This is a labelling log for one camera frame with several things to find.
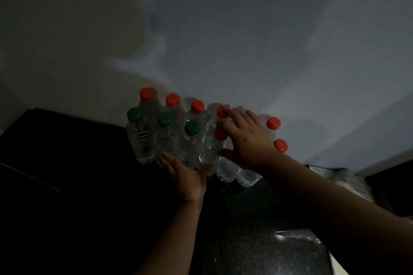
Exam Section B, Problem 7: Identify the person's left hand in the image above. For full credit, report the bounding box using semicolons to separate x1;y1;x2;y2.
156;151;213;203

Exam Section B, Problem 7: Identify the person's right hand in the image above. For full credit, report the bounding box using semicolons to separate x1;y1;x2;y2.
216;107;280;172

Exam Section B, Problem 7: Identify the person's right forearm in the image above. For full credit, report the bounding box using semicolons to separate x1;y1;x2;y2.
258;152;413;275

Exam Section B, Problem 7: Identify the person's left forearm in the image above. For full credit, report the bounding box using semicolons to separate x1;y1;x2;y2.
134;199;207;275

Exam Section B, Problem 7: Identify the grey folded towel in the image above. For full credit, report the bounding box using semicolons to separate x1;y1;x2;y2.
322;168;375;203

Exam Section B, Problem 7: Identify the black glossy table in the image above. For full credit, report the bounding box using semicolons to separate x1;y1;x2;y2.
0;107;342;275

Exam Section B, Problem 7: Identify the dark wood wardrobe unit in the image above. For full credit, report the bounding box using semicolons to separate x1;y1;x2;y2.
354;149;413;220

